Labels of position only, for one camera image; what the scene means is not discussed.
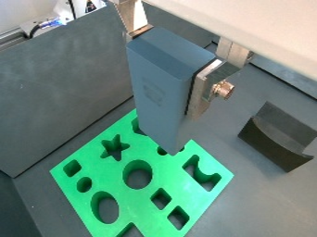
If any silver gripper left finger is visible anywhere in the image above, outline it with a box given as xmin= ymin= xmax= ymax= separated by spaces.
xmin=110 ymin=0 xmax=154 ymax=42

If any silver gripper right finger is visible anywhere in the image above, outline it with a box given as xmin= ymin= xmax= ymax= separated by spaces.
xmin=186 ymin=37 xmax=253 ymax=119

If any dark grey rectangular block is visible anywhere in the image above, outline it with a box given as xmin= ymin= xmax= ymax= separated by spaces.
xmin=126 ymin=27 xmax=216 ymax=155

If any silver device with blue light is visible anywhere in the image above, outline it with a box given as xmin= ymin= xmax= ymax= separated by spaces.
xmin=0 ymin=0 xmax=109 ymax=47

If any black curved block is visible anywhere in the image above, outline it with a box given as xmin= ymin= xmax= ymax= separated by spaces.
xmin=238 ymin=102 xmax=317 ymax=172

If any dark grey side panel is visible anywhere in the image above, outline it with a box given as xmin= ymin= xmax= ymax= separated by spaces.
xmin=0 ymin=6 xmax=131 ymax=178

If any green shape sorting board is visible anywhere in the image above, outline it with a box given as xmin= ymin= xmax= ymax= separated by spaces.
xmin=51 ymin=112 xmax=233 ymax=237

